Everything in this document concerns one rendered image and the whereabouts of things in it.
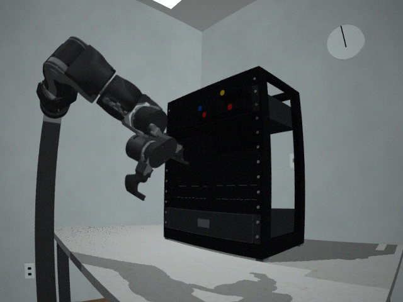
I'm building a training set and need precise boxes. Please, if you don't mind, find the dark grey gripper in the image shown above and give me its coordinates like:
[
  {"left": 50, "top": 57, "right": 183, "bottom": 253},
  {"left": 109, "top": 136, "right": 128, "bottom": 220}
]
[{"left": 125, "top": 133, "right": 189, "bottom": 201}]

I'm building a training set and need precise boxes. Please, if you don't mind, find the black server rack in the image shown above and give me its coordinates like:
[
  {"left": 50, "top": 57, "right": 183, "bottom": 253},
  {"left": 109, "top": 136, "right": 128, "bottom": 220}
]
[{"left": 164, "top": 66, "right": 305, "bottom": 262}]

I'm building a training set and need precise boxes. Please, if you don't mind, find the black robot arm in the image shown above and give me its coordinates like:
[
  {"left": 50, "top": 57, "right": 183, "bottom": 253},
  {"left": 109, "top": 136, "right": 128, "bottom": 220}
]
[{"left": 37, "top": 36, "right": 167, "bottom": 138}]

